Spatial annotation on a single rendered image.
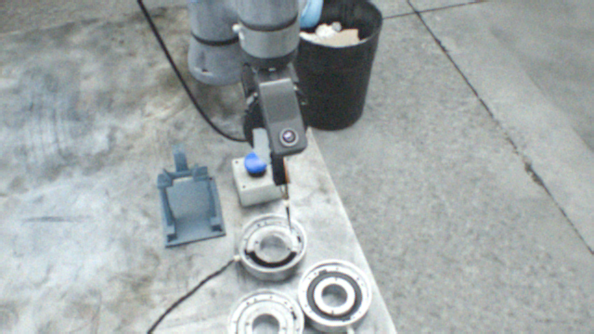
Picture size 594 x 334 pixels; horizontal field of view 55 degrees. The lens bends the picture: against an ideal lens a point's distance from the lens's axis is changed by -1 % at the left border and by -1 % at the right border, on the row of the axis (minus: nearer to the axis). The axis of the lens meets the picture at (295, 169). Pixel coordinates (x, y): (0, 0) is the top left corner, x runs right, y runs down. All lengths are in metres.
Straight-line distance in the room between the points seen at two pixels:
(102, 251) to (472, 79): 1.88
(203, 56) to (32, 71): 0.38
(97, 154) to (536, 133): 1.72
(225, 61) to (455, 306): 1.05
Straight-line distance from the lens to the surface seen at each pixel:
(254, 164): 0.93
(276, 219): 0.91
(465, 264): 1.91
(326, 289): 0.86
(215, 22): 1.12
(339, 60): 1.93
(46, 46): 1.40
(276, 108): 0.72
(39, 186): 1.09
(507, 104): 2.45
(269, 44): 0.69
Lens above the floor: 1.57
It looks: 50 degrees down
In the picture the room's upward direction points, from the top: 1 degrees counter-clockwise
